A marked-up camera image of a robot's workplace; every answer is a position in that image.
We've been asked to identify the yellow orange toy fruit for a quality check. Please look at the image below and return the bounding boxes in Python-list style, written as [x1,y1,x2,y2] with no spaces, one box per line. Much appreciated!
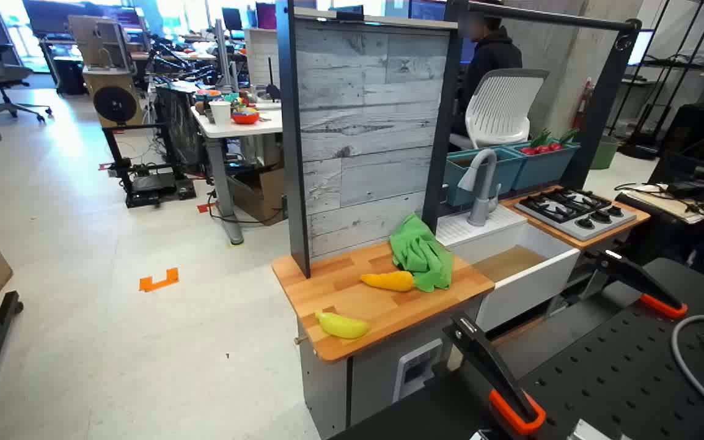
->
[356,268,419,294]

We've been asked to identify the green cloth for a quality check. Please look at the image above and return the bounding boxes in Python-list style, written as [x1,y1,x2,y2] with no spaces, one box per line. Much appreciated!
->
[387,213,456,295]

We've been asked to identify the teal plastic bin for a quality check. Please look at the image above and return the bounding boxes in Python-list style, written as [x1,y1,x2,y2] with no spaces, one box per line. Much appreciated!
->
[445,145,526,211]
[513,141,581,196]

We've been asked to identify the toy kitchen cabinet wooden counter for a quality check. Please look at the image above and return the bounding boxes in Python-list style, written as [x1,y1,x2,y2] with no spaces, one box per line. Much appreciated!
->
[268,240,496,440]

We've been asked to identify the black clamp orange handle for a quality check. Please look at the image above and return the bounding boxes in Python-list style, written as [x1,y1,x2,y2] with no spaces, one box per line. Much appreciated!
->
[581,248,692,322]
[443,316,551,440]

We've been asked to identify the yellow toy banana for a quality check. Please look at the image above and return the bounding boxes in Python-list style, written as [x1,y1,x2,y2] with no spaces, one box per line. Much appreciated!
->
[313,307,372,343]

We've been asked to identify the black office chair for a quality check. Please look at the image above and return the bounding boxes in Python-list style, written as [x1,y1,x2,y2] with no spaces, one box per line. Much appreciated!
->
[0,39,54,125]

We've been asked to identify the grey tap with nozzle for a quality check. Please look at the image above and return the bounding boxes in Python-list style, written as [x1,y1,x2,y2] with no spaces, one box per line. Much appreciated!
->
[456,146,503,229]

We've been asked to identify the toy stove top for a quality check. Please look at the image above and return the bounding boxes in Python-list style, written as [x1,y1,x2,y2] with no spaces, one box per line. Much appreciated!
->
[515,183,637,241]

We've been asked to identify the red bowl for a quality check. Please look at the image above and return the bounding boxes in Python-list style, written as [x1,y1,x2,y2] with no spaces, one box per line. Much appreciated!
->
[230,105,261,128]

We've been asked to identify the beige machine with black disc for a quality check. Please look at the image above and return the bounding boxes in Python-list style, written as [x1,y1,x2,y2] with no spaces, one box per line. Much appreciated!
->
[68,13,151,129]

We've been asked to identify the black metal frame crossbar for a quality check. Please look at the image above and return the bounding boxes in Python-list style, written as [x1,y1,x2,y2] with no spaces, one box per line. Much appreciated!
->
[465,0,640,35]

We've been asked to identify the grey wood back panel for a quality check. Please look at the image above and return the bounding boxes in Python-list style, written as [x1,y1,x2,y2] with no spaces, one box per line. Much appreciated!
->
[294,19,463,265]

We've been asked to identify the white desk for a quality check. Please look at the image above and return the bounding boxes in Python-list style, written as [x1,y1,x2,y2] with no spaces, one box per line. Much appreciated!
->
[188,101,287,248]

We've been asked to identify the wooden desk with clutter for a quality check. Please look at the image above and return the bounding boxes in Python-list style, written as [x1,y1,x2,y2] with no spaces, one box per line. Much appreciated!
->
[614,178,704,229]

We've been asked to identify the black equipment cart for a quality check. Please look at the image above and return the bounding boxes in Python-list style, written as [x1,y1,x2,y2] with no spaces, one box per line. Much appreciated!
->
[103,120,199,211]

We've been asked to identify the white toy sink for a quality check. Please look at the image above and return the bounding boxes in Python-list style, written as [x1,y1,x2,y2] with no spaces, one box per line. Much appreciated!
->
[436,204,581,332]

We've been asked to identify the white cup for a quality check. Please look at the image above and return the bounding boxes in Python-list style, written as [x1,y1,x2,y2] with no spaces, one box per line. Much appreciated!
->
[207,98,232,128]

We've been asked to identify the black metal frame post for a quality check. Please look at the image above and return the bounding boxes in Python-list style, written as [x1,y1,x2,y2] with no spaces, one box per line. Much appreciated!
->
[274,0,313,279]
[421,0,472,235]
[565,18,642,191]

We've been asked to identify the wooden stove counter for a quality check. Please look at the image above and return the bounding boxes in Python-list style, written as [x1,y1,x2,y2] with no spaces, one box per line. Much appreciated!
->
[500,183,652,252]

